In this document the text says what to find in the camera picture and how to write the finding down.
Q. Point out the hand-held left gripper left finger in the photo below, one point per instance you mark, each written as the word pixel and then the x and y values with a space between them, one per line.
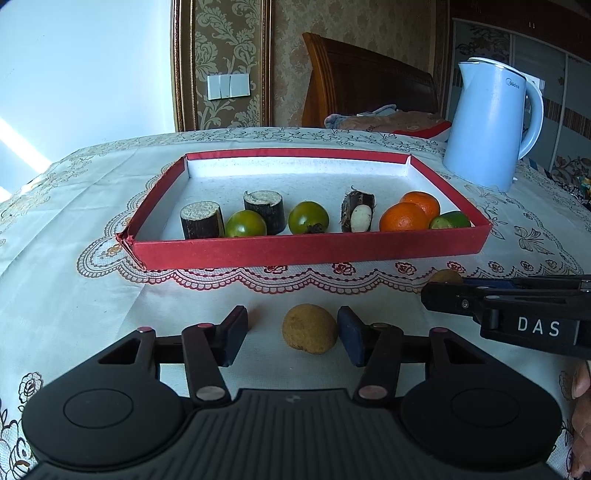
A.
pixel 233 337

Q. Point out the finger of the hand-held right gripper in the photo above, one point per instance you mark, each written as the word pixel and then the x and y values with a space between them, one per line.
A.
pixel 489 283
pixel 448 297

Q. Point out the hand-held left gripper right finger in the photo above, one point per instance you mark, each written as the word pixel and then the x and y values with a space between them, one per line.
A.
pixel 352 334

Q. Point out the brown longan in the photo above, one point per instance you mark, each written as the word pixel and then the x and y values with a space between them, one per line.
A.
pixel 445 276
pixel 308 328

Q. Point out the green cucumber piece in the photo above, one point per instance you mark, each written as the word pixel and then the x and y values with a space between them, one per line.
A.
pixel 452 220

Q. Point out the orange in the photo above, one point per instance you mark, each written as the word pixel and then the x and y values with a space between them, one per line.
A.
pixel 422 203
pixel 402 219

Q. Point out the shallow red cardboard box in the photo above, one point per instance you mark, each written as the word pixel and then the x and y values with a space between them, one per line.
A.
pixel 300 251

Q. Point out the green tomato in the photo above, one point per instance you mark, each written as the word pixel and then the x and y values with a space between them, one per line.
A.
pixel 245 225
pixel 307 217

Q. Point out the dark sugarcane piece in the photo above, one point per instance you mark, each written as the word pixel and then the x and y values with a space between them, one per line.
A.
pixel 268 210
pixel 201 224

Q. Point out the purple eggplant piece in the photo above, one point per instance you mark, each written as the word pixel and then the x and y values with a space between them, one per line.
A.
pixel 358 210

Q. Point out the person's right hand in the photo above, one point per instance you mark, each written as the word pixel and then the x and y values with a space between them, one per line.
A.
pixel 584 438

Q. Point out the patterned colourful bedding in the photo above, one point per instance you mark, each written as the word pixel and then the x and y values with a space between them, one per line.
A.
pixel 568 173

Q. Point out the white electric kettle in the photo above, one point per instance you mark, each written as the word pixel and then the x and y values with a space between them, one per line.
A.
pixel 485 129

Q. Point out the red cloth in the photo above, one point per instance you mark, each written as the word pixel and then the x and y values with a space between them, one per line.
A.
pixel 429 130

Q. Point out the pink blanket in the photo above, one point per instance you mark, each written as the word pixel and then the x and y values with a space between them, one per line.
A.
pixel 369 122

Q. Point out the wooden bed headboard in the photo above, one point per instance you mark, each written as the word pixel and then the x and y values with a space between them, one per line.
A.
pixel 369 74

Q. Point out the white wall switch panel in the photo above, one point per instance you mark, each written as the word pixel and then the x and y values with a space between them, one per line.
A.
pixel 228 86

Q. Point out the wooden wall panel frame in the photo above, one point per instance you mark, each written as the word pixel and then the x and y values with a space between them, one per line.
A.
pixel 184 69

